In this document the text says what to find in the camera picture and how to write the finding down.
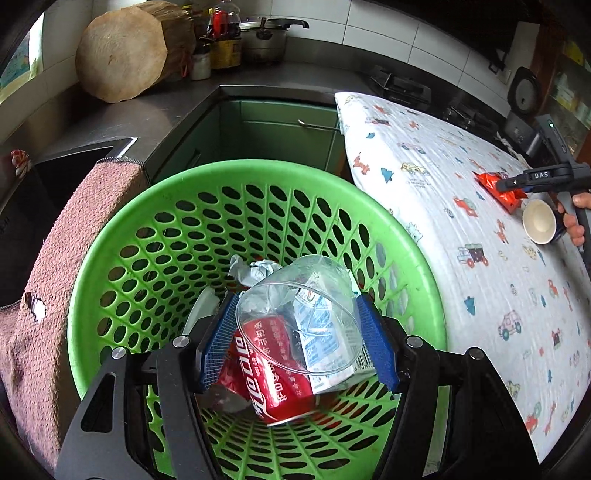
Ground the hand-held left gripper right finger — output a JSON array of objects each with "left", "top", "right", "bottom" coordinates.
[{"left": 355, "top": 293, "right": 539, "bottom": 480}]

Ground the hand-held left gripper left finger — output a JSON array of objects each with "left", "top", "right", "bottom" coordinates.
[{"left": 54, "top": 292, "right": 241, "bottom": 480}]

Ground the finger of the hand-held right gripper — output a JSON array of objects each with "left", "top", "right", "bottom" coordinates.
[{"left": 496, "top": 174, "right": 531, "bottom": 195}]

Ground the orange snack wrapper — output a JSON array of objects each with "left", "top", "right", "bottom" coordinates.
[{"left": 473, "top": 171, "right": 530, "bottom": 214}]

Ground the white milk carton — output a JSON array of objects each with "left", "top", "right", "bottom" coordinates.
[{"left": 286, "top": 271, "right": 378, "bottom": 396}]

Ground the red cola can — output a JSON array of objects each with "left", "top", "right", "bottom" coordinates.
[{"left": 216, "top": 316, "right": 322, "bottom": 428}]

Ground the silver paper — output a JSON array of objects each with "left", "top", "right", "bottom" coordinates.
[{"left": 228, "top": 254, "right": 283, "bottom": 291}]

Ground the clear plastic cup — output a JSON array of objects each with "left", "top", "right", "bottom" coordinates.
[{"left": 235, "top": 255, "right": 363, "bottom": 376}]

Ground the green plastic basket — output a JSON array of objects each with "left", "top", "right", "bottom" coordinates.
[{"left": 67, "top": 158, "right": 449, "bottom": 480}]

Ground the person's right hand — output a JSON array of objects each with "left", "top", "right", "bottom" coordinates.
[{"left": 556, "top": 192, "right": 591, "bottom": 248}]

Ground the white paper cup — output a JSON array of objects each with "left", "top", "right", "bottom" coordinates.
[{"left": 522, "top": 198, "right": 560, "bottom": 246}]

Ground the steel container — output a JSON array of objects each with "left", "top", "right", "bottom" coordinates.
[{"left": 505, "top": 115, "right": 544, "bottom": 156}]

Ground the black gas stove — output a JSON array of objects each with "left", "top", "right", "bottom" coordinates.
[{"left": 369, "top": 65, "right": 509, "bottom": 136}]

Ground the cluttered kitchen shelf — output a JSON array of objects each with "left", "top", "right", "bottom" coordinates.
[{"left": 549, "top": 39, "right": 591, "bottom": 155}]

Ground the black round appliance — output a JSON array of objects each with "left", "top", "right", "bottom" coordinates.
[{"left": 507, "top": 66, "right": 542, "bottom": 117}]

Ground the printed white cloth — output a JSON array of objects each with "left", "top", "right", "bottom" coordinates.
[{"left": 334, "top": 91, "right": 591, "bottom": 470}]

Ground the black baking tray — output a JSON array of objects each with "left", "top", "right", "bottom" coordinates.
[{"left": 369, "top": 65, "right": 433, "bottom": 105}]

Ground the pink towel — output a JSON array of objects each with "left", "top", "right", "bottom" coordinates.
[{"left": 0, "top": 157, "right": 149, "bottom": 463}]

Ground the green kitchen cabinet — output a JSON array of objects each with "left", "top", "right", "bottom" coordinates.
[{"left": 151, "top": 87, "right": 348, "bottom": 186}]

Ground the steel sink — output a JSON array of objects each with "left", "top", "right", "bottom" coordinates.
[{"left": 0, "top": 136, "right": 140, "bottom": 306}]

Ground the small white jar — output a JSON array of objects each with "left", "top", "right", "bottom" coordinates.
[{"left": 191, "top": 39, "right": 212, "bottom": 82}]

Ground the steel pressure cooker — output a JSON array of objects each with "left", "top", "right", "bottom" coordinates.
[{"left": 239, "top": 16, "right": 310, "bottom": 66}]

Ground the cooking oil bottle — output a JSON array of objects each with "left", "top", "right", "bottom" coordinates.
[{"left": 209, "top": 0, "right": 243, "bottom": 70}]

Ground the round wooden chopping block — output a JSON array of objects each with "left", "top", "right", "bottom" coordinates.
[{"left": 75, "top": 0, "right": 197, "bottom": 104}]

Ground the wall socket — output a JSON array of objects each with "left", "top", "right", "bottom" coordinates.
[{"left": 488, "top": 59, "right": 514, "bottom": 85}]

